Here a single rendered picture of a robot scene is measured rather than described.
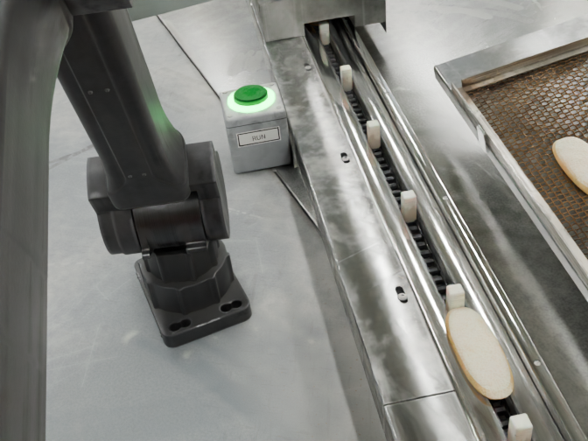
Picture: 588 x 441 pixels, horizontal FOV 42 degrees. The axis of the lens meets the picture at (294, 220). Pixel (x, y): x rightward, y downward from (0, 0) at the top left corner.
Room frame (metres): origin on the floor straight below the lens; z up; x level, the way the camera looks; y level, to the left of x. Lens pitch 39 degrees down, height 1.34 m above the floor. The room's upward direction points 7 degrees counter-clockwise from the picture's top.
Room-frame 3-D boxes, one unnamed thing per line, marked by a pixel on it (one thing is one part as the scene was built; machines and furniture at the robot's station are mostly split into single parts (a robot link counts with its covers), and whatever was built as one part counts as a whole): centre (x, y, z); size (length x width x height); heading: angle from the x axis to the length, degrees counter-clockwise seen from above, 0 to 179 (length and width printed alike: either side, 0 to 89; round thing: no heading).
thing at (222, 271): (0.56, 0.11, 0.86); 0.12 x 0.09 x 0.08; 19
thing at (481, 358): (0.41, -0.13, 0.86); 0.10 x 0.04 x 0.01; 5
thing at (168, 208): (0.54, 0.10, 0.94); 0.09 x 0.05 x 0.10; 1
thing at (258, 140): (0.79, 0.03, 0.84); 0.08 x 0.08 x 0.11; 5
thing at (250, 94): (0.79, 0.03, 0.90); 0.04 x 0.04 x 0.02
